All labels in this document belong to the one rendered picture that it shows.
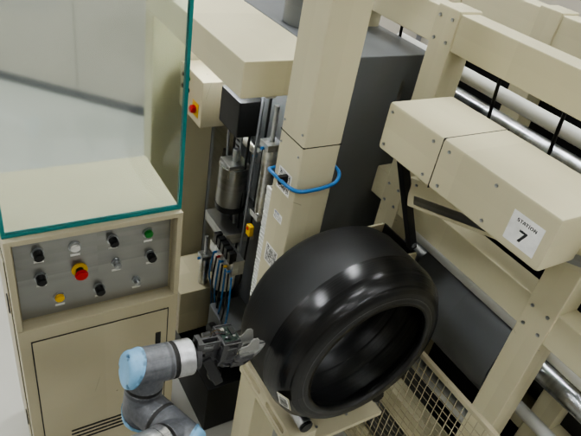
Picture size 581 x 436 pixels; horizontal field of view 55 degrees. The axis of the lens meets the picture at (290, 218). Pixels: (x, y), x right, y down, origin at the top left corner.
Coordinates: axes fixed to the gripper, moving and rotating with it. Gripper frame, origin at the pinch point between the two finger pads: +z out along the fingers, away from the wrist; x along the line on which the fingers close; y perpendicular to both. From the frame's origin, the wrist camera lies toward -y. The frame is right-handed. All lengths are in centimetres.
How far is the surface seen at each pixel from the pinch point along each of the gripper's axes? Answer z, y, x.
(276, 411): 16.5, -35.2, 1.6
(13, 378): -41, -129, 119
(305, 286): 9.5, 18.1, 0.9
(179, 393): 29, -121, 80
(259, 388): 16.4, -36.5, 12.1
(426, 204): 57, 33, 12
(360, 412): 47, -38, -7
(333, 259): 17.8, 24.3, 3.0
